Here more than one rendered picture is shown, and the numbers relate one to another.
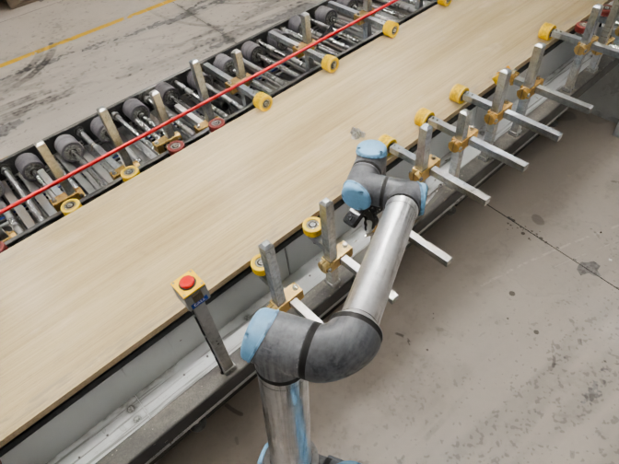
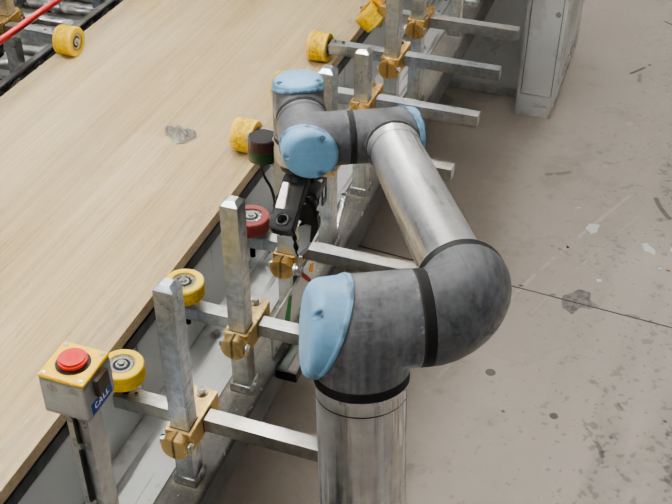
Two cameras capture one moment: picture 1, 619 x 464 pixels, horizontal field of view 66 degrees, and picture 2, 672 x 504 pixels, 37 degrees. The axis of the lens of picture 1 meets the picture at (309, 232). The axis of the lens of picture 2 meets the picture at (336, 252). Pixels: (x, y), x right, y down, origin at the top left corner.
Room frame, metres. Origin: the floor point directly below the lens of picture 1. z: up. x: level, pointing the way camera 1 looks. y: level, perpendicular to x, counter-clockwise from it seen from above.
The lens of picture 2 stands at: (-0.23, 0.61, 2.16)
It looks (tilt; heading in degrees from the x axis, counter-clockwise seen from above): 37 degrees down; 326
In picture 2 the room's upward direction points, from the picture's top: straight up
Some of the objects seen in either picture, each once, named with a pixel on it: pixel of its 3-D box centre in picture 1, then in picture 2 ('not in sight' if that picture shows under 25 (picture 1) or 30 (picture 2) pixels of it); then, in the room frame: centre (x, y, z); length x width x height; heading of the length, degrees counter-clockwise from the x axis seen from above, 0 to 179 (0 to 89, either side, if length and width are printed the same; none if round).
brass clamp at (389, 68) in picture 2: (497, 112); (394, 59); (1.70, -0.89, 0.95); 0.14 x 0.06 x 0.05; 127
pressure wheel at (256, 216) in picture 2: not in sight; (251, 234); (1.34, -0.24, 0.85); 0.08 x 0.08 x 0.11
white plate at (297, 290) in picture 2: (376, 246); (294, 303); (1.20, -0.26, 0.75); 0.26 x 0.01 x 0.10; 127
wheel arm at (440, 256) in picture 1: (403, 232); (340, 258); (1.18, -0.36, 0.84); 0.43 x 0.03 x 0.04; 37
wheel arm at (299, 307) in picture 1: (299, 308); (225, 425); (0.91, 0.07, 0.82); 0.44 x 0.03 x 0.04; 37
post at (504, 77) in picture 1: (494, 118); (391, 69); (1.68, -0.87, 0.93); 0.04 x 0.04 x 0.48; 37
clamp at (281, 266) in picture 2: not in sight; (290, 251); (1.25, -0.28, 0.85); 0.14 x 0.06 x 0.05; 127
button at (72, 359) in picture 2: (187, 283); (72, 361); (0.78, 0.34, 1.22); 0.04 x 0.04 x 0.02
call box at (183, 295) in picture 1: (191, 291); (77, 383); (0.78, 0.34, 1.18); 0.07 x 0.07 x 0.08; 37
